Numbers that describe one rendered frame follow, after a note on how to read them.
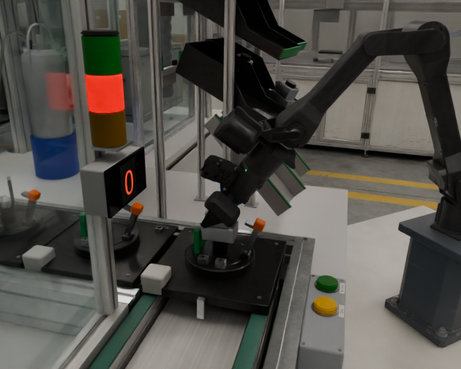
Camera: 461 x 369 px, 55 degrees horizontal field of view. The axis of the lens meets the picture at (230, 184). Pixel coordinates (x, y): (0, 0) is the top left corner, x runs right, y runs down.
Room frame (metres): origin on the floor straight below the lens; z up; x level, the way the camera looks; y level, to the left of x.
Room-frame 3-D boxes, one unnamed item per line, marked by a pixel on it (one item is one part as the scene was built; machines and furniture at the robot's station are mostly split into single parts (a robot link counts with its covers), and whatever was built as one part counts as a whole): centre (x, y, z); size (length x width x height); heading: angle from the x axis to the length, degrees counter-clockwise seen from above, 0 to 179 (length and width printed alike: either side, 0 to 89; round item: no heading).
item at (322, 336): (0.64, -0.17, 0.93); 0.21 x 0.07 x 0.06; 166
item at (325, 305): (0.64, -0.17, 0.96); 0.04 x 0.04 x 0.02
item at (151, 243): (0.84, 0.27, 1.01); 0.24 x 0.24 x 0.13; 76
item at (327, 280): (0.71, -0.19, 0.96); 0.04 x 0.04 x 0.02
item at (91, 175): (0.62, 0.18, 1.29); 0.12 x 0.05 x 0.25; 166
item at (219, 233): (0.78, 0.03, 1.06); 0.08 x 0.04 x 0.07; 77
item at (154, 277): (0.70, 0.14, 0.97); 0.05 x 0.05 x 0.04; 76
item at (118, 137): (0.62, 0.18, 1.28); 0.05 x 0.05 x 0.05
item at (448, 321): (0.76, -0.43, 0.96); 0.15 x 0.15 x 0.20; 29
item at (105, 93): (0.62, 0.18, 1.33); 0.05 x 0.05 x 0.05
